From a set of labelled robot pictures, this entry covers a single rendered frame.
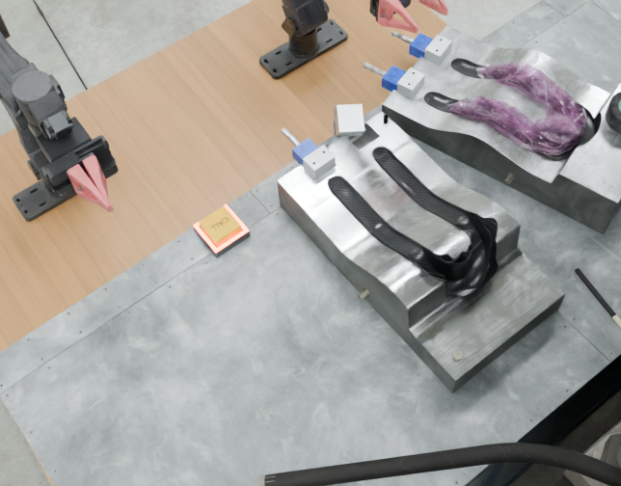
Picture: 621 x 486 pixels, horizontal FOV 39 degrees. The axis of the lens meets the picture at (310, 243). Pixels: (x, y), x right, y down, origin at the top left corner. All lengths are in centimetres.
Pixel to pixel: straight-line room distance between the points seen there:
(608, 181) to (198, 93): 87
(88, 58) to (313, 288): 176
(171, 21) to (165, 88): 130
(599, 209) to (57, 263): 103
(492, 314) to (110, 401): 68
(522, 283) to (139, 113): 88
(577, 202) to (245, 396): 71
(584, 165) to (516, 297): 29
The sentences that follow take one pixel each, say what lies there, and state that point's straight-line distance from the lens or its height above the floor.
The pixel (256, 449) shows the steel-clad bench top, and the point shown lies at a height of 80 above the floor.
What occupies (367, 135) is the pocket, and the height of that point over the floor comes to 86.
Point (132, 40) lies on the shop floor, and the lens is 319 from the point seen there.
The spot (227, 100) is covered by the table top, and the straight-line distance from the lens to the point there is 189.
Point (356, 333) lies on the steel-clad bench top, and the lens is 157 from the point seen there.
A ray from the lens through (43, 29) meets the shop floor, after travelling 332.
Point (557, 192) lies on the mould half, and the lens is 170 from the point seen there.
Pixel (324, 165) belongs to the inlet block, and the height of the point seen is 91.
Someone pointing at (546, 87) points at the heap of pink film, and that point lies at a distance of 179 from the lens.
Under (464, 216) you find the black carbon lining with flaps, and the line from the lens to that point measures 156.
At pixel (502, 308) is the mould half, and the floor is 86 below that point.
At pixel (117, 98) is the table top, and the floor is 80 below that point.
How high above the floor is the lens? 223
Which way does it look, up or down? 59 degrees down
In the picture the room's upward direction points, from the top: 5 degrees counter-clockwise
